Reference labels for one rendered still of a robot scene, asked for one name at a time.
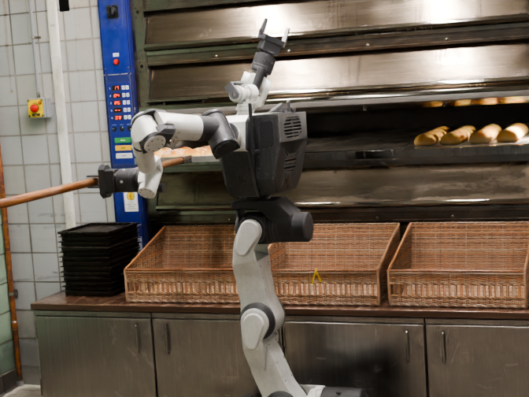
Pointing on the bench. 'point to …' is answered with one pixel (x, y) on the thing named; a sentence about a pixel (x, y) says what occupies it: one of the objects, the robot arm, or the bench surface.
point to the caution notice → (131, 202)
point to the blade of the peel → (195, 158)
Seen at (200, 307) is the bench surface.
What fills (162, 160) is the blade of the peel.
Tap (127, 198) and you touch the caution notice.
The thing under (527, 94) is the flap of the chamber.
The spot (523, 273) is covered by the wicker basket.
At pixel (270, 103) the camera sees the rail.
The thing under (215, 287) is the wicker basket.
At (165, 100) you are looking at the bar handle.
